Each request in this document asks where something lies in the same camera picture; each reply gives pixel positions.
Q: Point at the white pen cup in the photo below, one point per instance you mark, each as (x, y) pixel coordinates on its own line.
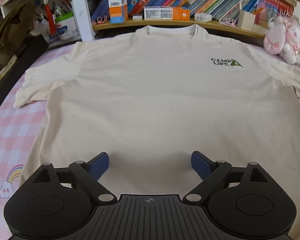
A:
(66, 26)

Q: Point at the white orange usmile box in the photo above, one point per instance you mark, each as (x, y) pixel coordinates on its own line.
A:
(118, 11)

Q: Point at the pink scissors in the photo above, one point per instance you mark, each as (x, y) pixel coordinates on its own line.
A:
(228, 22)

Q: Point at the white shelf post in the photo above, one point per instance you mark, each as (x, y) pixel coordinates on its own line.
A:
(81, 12)

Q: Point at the beige square pen holder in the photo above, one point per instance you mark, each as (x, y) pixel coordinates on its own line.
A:
(246, 20)

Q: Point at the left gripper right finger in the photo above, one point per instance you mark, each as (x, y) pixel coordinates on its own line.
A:
(223, 183)

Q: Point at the olive green garment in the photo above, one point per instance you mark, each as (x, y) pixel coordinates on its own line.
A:
(13, 30)

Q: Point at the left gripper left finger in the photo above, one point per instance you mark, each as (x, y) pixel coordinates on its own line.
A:
(75, 184)

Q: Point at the pink checkered table mat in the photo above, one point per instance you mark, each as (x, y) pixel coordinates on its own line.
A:
(18, 128)

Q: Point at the white orange toothpaste box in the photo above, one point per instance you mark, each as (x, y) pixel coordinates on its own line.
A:
(166, 13)

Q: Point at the row of colourful books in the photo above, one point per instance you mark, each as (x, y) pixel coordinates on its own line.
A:
(219, 9)

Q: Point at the red tassel ornament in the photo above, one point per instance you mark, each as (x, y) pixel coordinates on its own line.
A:
(50, 19)

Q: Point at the pink white plush bunny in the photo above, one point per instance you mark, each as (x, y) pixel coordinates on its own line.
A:
(283, 38)

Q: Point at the cream t-shirt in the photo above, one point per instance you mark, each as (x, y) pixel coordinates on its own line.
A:
(152, 97)

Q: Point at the wooden shelf board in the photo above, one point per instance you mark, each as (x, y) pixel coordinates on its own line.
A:
(212, 25)

